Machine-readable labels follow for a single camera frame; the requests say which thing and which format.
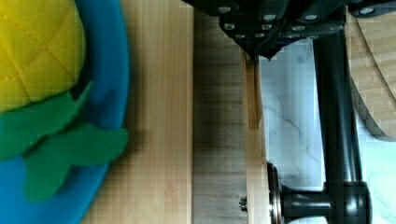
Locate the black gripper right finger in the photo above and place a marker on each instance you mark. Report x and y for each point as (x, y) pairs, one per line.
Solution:
(293, 20)

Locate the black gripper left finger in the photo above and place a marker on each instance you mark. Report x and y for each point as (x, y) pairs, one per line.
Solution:
(251, 24)

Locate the bamboo drawer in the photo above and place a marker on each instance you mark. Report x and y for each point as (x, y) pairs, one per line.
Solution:
(229, 165)

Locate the bamboo drawer cabinet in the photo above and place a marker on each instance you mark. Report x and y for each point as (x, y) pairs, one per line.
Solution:
(151, 183)

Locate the round bamboo cutting board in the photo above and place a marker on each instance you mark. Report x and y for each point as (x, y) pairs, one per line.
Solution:
(371, 52)

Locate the blue plate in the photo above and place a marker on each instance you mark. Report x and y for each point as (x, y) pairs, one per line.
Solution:
(107, 66)

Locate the yellow plush pineapple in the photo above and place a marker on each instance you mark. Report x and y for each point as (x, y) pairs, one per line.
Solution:
(43, 49)

